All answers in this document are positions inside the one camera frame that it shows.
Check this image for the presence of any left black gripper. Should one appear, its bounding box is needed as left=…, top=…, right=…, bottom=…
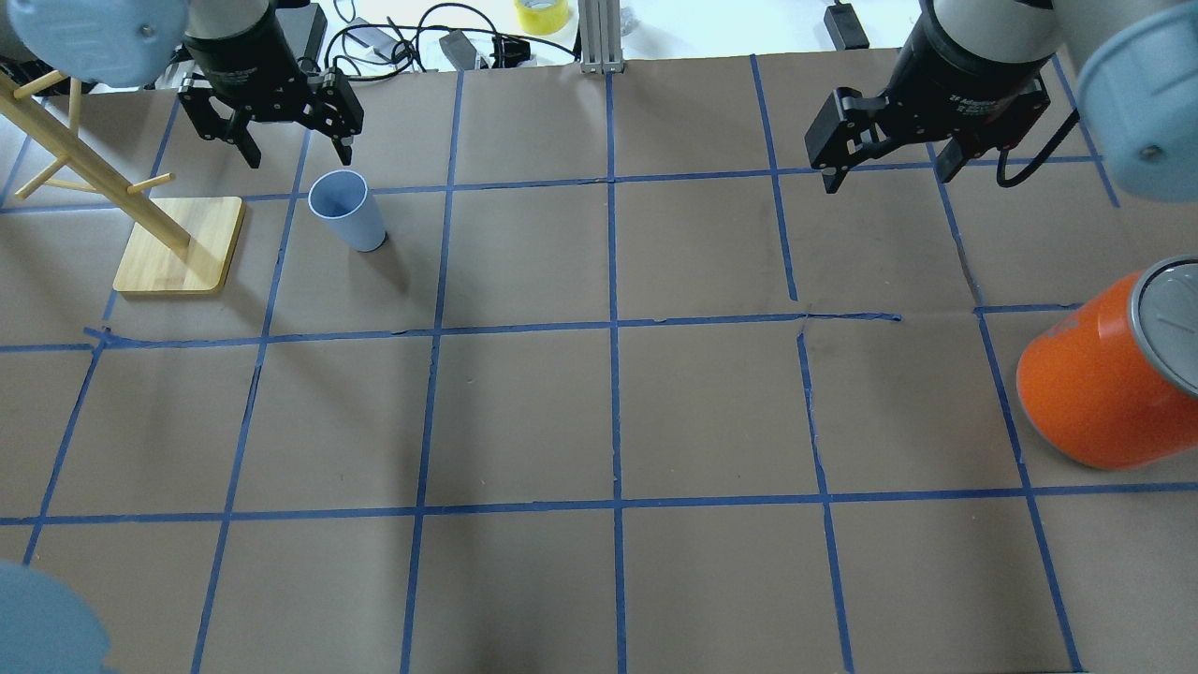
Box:
left=177, top=10, right=364, bottom=169

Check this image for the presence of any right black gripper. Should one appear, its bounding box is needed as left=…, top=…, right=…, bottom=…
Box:
left=805, top=19, right=1047, bottom=195

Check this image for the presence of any white plastic cup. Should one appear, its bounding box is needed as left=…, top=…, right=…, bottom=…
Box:
left=308, top=169, right=387, bottom=253

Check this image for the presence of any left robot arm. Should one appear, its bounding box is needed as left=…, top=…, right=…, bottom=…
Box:
left=4, top=1, right=364, bottom=168

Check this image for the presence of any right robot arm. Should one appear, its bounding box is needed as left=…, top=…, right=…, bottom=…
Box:
left=168, top=1, right=1197, bottom=204

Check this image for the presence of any wooden cup stand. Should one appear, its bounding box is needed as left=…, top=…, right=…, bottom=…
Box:
left=1, top=71, right=246, bottom=296

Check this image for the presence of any black power adapter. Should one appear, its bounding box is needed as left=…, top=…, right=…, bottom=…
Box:
left=438, top=30, right=485, bottom=71

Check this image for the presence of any yellow tape roll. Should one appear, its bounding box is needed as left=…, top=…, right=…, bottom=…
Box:
left=513, top=0, right=570, bottom=36

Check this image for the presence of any orange tin can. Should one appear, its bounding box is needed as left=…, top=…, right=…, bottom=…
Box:
left=1015, top=255, right=1197, bottom=470

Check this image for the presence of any aluminium frame post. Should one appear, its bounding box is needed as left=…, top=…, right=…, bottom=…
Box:
left=577, top=0, right=627, bottom=74

